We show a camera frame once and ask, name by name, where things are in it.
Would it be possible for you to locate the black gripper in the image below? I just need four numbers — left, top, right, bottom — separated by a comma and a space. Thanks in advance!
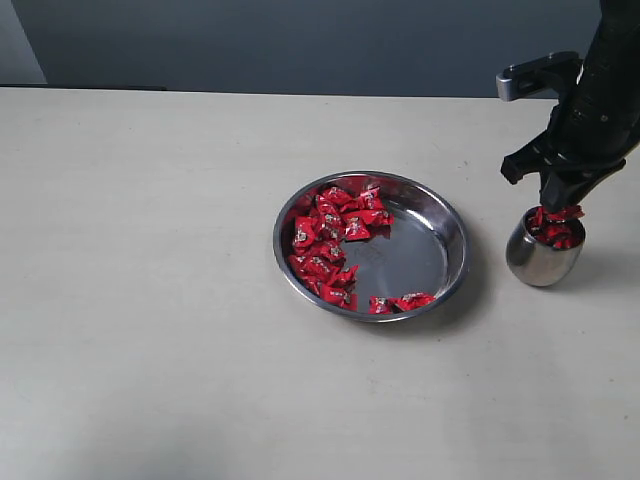
501, 74, 639, 211

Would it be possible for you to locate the red candy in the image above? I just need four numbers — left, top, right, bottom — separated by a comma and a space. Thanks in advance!
292, 216, 317, 255
389, 292, 436, 312
321, 186, 354, 207
368, 296, 393, 315
531, 223, 583, 250
531, 205, 584, 228

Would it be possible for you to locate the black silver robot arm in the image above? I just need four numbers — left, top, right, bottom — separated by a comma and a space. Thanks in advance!
496, 1, 639, 212

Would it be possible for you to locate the steel cup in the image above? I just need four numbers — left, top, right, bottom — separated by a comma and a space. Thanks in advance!
505, 207, 586, 287

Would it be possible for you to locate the round steel plate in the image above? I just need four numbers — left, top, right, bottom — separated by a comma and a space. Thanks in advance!
272, 171, 471, 323

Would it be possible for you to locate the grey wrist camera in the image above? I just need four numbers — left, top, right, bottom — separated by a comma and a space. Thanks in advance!
496, 51, 582, 102

